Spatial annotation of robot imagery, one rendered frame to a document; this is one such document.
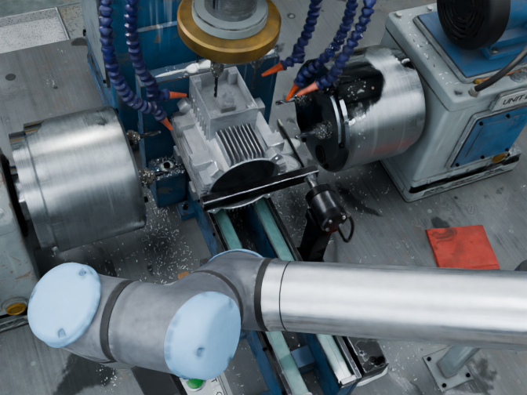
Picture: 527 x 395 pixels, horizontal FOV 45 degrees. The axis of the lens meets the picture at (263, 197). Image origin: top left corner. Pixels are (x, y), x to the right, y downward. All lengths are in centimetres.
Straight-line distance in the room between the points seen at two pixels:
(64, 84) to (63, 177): 67
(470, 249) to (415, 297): 89
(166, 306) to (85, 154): 55
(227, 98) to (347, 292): 65
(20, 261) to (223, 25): 55
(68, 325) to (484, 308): 43
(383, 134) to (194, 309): 79
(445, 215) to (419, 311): 94
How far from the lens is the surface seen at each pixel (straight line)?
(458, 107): 139
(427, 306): 72
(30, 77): 183
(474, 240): 162
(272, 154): 127
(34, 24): 263
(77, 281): 72
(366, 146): 135
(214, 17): 111
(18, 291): 131
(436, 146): 148
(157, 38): 139
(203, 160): 126
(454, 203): 167
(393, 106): 135
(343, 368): 126
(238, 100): 131
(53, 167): 117
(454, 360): 137
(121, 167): 117
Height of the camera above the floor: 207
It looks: 55 degrees down
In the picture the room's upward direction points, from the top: 10 degrees clockwise
